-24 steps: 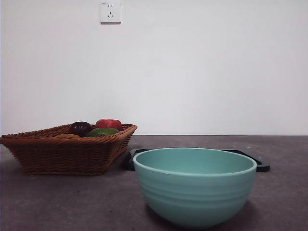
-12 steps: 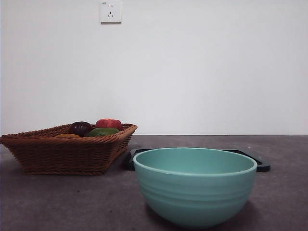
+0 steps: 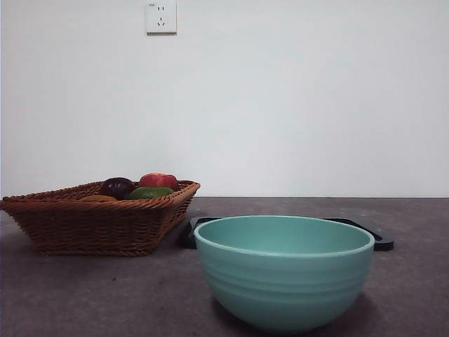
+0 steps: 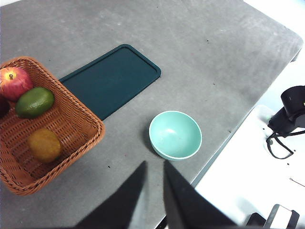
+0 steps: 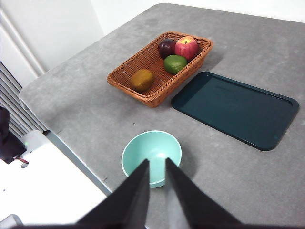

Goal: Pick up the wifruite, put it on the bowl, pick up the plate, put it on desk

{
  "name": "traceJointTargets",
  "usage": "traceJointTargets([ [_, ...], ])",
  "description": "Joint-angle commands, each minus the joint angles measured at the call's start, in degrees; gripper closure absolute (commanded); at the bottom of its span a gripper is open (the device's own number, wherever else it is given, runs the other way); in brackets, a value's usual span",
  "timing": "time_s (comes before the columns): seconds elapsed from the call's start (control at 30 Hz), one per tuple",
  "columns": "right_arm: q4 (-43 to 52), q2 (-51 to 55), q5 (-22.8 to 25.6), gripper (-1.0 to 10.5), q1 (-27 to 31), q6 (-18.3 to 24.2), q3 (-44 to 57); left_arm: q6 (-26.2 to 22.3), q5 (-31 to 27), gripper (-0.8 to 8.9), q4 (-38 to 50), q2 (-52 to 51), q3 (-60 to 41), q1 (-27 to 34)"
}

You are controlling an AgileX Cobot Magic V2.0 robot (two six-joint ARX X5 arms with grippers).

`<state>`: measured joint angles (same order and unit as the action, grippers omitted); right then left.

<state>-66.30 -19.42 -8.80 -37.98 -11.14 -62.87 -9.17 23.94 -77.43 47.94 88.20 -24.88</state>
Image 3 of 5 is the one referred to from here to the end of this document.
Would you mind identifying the white wall socket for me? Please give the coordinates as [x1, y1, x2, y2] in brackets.
[145, 1, 177, 36]

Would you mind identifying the green avocado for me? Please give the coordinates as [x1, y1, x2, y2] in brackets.
[126, 186, 175, 201]

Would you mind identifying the brown wicker basket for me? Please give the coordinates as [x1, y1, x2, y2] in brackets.
[0, 179, 201, 257]

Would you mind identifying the dark rectangular tray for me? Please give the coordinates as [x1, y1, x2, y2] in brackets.
[180, 216, 394, 251]

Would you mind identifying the red apple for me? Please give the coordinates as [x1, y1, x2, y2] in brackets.
[138, 172, 179, 192]

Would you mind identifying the dark purple fruit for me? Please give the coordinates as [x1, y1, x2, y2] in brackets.
[99, 176, 136, 200]

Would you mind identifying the brown fuzzy kiwi fruit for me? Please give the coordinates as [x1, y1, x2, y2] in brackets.
[79, 194, 119, 202]

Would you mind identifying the teal ribbed bowl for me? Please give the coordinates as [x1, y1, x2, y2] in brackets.
[193, 215, 376, 333]

